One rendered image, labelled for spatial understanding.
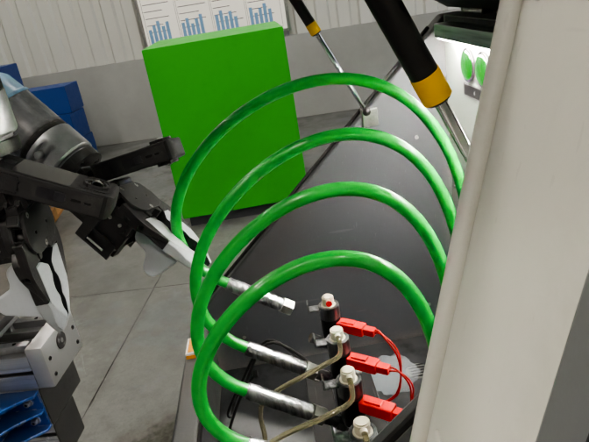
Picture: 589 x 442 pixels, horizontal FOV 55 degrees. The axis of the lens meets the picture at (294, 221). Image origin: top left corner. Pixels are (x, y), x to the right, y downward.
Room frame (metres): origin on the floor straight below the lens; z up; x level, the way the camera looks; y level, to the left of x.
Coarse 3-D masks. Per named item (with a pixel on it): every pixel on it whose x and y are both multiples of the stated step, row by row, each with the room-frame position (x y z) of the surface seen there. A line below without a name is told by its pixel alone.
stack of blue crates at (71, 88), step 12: (0, 72) 6.57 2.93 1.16; (12, 72) 6.81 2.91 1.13; (60, 84) 6.76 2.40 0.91; (72, 84) 6.76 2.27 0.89; (36, 96) 6.55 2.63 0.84; (48, 96) 6.54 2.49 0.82; (60, 96) 6.53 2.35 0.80; (72, 96) 6.66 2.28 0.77; (60, 108) 6.53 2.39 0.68; (72, 108) 6.56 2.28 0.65; (72, 120) 6.49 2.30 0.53; (84, 120) 6.79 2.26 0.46; (84, 132) 6.70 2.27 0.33
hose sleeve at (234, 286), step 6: (228, 282) 0.66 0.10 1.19; (234, 282) 0.66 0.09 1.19; (240, 282) 0.66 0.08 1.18; (228, 288) 0.65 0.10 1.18; (234, 288) 0.65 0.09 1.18; (240, 288) 0.65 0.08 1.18; (246, 288) 0.66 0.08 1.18; (240, 294) 0.65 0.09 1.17; (270, 294) 0.66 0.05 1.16; (264, 300) 0.65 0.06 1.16; (270, 300) 0.65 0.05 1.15; (276, 300) 0.66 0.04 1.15; (282, 300) 0.66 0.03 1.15; (270, 306) 0.65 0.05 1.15; (276, 306) 0.65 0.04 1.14
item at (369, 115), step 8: (296, 0) 0.97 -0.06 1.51; (296, 8) 0.98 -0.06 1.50; (304, 8) 0.97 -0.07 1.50; (304, 16) 0.97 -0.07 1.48; (304, 24) 0.98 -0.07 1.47; (312, 24) 0.97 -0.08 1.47; (312, 32) 0.97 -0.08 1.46; (320, 40) 0.98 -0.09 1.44; (328, 48) 0.98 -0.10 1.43; (336, 64) 0.97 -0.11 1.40; (352, 88) 0.97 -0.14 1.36; (360, 104) 0.97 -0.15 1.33; (360, 112) 0.98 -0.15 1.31; (368, 112) 0.97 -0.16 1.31; (376, 112) 0.97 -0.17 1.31; (368, 120) 0.97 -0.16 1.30; (376, 120) 0.97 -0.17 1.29
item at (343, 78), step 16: (304, 80) 0.66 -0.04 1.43; (320, 80) 0.66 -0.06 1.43; (336, 80) 0.66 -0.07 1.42; (352, 80) 0.66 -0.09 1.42; (368, 80) 0.66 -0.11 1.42; (256, 96) 0.66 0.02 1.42; (272, 96) 0.66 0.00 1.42; (400, 96) 0.66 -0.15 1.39; (240, 112) 0.66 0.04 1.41; (416, 112) 0.66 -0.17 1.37; (224, 128) 0.65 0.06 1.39; (432, 128) 0.66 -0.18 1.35; (208, 144) 0.65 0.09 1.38; (448, 144) 0.66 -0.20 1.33; (192, 160) 0.66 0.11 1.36; (448, 160) 0.66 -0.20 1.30; (192, 176) 0.66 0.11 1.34; (176, 192) 0.66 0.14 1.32; (176, 208) 0.65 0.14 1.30; (176, 224) 0.65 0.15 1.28; (224, 288) 0.66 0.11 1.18
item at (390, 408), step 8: (360, 400) 0.49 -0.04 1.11; (368, 400) 0.49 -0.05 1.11; (376, 400) 0.48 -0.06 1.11; (384, 400) 0.48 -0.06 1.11; (360, 408) 0.49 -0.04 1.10; (368, 408) 0.48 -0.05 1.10; (376, 408) 0.47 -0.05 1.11; (384, 408) 0.47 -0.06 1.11; (392, 408) 0.47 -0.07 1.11; (400, 408) 0.47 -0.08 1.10; (376, 416) 0.47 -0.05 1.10; (384, 416) 0.47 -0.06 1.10; (392, 416) 0.47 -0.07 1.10
